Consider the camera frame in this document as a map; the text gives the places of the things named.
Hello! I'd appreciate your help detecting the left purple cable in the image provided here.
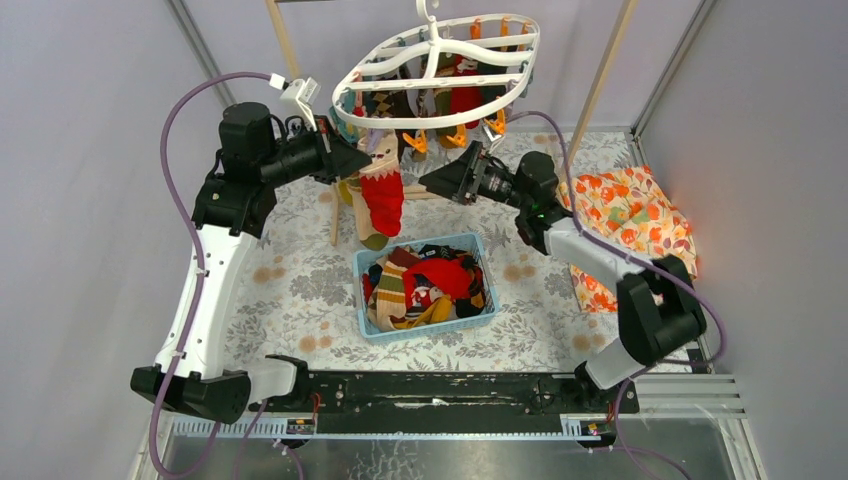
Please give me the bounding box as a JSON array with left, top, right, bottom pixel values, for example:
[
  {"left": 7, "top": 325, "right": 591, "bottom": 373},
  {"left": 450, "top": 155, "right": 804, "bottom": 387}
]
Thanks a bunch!
[{"left": 147, "top": 71, "right": 276, "bottom": 480}]

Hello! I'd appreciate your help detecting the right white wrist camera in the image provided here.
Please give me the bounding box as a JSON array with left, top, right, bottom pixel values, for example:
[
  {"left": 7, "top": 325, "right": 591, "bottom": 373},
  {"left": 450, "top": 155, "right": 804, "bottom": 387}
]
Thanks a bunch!
[{"left": 481, "top": 122, "right": 504, "bottom": 156}]

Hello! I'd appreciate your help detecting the wooden drying rack frame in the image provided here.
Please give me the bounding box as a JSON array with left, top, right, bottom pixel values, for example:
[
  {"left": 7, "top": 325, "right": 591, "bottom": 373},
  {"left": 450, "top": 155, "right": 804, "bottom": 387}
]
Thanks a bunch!
[{"left": 264, "top": 0, "right": 639, "bottom": 247}]

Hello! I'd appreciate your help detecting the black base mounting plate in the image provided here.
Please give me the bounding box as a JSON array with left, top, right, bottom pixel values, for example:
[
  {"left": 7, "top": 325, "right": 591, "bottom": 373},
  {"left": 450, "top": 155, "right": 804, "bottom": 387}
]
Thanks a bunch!
[{"left": 266, "top": 370, "right": 639, "bottom": 436}]

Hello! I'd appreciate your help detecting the red santa sock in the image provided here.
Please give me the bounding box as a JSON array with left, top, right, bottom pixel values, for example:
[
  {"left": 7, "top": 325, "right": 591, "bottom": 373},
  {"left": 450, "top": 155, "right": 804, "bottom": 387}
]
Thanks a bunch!
[{"left": 357, "top": 130, "right": 405, "bottom": 237}]

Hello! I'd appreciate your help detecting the white round clip hanger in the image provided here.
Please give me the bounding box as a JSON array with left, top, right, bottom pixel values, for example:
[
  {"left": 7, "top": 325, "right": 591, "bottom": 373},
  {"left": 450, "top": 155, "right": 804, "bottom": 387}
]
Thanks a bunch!
[{"left": 331, "top": 0, "right": 542, "bottom": 131}]

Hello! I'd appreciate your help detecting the argyle dark hanging sock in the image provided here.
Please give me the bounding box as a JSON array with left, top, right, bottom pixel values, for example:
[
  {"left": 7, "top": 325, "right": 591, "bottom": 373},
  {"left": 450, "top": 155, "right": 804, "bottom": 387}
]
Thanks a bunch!
[{"left": 363, "top": 90, "right": 415, "bottom": 118}]

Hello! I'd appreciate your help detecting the blue plastic basket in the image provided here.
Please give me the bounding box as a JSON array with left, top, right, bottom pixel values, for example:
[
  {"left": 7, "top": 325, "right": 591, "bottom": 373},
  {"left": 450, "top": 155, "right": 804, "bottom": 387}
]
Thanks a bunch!
[{"left": 353, "top": 233, "right": 500, "bottom": 344}]

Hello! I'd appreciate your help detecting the pile of socks in basket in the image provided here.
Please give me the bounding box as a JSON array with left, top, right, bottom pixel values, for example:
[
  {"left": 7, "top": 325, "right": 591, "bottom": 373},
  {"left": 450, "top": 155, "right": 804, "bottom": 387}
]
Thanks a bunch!
[{"left": 359, "top": 244, "right": 490, "bottom": 333}]

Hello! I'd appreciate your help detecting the floral table mat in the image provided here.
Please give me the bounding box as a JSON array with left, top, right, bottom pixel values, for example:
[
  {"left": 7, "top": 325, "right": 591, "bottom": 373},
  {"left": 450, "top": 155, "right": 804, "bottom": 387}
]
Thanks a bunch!
[{"left": 192, "top": 131, "right": 697, "bottom": 374}]

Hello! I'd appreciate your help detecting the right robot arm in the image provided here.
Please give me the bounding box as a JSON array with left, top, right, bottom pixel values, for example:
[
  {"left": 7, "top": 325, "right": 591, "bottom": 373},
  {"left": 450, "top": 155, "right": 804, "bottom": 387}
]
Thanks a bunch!
[{"left": 419, "top": 141, "right": 707, "bottom": 412}]

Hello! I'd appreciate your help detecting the red hanging sock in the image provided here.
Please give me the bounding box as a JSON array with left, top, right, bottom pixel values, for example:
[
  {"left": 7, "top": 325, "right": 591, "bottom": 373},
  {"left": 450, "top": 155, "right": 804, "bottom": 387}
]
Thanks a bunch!
[{"left": 450, "top": 56, "right": 482, "bottom": 114}]

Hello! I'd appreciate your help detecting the floral orange cloth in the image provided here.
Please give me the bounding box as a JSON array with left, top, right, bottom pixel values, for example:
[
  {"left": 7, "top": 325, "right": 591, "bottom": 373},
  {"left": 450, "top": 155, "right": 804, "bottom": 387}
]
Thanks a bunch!
[{"left": 571, "top": 167, "right": 699, "bottom": 277}]

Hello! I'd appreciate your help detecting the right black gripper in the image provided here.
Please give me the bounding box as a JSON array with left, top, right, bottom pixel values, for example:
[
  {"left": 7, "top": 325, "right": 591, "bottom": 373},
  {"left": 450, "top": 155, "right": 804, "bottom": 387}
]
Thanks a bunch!
[{"left": 419, "top": 141, "right": 531, "bottom": 212}]

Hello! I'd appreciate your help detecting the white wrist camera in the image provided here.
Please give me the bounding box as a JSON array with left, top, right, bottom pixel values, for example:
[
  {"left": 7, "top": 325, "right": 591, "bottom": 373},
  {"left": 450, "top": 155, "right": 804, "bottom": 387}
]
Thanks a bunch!
[
  {"left": 268, "top": 73, "right": 321, "bottom": 131},
  {"left": 481, "top": 122, "right": 504, "bottom": 156}
]

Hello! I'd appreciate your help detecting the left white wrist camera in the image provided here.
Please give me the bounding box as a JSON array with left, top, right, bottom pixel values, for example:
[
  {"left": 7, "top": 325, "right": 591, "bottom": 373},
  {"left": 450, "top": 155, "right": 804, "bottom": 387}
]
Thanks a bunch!
[{"left": 268, "top": 73, "right": 321, "bottom": 131}]

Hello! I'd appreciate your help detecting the striped beige brown sock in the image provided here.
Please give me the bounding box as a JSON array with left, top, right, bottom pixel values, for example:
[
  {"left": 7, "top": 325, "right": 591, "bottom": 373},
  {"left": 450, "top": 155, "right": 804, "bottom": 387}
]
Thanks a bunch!
[{"left": 339, "top": 178, "right": 389, "bottom": 251}]

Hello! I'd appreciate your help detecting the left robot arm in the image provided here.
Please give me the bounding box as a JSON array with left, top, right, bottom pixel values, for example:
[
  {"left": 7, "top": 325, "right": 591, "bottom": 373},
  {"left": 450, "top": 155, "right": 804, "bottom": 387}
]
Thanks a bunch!
[{"left": 130, "top": 102, "right": 370, "bottom": 424}]

